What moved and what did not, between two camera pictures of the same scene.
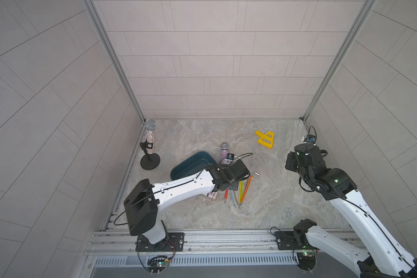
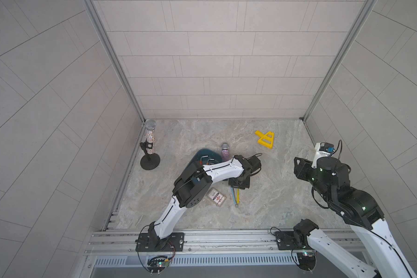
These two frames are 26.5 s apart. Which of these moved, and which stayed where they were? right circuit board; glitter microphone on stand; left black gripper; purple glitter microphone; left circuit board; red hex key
Moved: left black gripper; red hex key
Stayed: right circuit board; purple glitter microphone; glitter microphone on stand; left circuit board
